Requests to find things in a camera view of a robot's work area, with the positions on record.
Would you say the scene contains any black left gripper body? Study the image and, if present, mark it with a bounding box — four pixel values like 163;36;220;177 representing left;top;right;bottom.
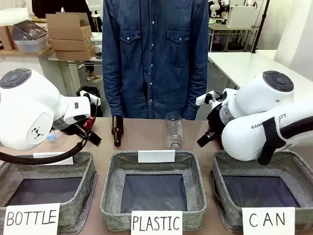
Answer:
55;118;89;141

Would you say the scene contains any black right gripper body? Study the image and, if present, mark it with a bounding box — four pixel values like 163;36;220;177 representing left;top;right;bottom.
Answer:
207;105;224;138

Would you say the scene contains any crushed red can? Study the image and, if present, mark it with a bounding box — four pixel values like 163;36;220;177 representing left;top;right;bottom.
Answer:
83;115;96;129

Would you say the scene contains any brown glass bottle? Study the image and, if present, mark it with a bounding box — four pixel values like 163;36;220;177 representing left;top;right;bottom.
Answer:
112;115;125;148

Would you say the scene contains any clear plastic bottle without cap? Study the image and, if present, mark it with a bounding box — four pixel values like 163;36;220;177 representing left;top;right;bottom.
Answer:
164;112;185;150

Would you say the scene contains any grey fabric basket labelled can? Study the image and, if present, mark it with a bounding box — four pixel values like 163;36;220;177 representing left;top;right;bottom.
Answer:
209;149;313;232

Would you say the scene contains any grey fabric basket labelled bottle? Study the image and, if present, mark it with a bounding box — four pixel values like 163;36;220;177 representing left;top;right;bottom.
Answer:
0;151;98;235

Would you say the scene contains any grey fabric basket labelled plastic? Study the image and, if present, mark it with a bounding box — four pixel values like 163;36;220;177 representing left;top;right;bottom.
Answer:
99;150;207;232

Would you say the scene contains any white paper label CAN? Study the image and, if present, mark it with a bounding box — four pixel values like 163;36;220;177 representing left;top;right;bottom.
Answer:
241;207;296;235

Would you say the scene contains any blank white card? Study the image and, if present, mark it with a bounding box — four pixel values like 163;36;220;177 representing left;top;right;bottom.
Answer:
137;149;176;164
32;151;74;166

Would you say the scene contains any black backpack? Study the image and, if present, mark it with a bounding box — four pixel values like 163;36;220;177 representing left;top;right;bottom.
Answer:
76;86;104;118

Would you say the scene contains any large white table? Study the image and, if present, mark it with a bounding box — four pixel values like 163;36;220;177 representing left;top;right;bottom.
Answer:
207;49;313;95

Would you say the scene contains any flat closed cardboard box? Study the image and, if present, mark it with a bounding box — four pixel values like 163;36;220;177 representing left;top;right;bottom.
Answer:
54;45;96;61
49;37;92;52

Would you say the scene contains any person in denim shirt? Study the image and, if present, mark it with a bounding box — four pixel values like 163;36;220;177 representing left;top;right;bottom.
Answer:
102;0;210;121

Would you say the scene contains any grey background table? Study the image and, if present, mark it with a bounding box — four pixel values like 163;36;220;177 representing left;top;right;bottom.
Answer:
208;23;260;52

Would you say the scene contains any white paper label PLASTIC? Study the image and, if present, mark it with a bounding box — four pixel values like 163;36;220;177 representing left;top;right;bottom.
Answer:
131;210;183;235

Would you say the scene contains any clear plastic bin with mesh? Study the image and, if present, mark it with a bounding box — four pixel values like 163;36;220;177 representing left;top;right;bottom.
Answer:
11;20;49;53

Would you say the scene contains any white paper label BOTTLE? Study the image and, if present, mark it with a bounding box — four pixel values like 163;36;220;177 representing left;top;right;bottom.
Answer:
3;203;61;235

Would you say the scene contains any open cardboard box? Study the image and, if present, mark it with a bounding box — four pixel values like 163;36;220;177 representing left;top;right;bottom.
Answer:
45;11;93;41

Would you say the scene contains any white box on background table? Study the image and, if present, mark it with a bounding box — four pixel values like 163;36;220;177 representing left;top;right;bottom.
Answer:
225;5;256;30

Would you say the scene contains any black tripod pole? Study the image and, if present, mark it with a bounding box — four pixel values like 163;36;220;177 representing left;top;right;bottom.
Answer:
251;0;270;52

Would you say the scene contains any small cardboard box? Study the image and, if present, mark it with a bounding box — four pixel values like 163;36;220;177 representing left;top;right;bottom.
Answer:
0;24;19;51

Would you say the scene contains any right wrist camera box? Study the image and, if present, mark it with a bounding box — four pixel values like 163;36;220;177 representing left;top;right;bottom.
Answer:
196;91;224;107

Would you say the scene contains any black strap on right arm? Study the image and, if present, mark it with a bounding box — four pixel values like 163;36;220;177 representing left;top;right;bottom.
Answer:
257;117;286;166

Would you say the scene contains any black right arm cable sleeve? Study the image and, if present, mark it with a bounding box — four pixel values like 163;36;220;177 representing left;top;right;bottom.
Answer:
278;119;313;141

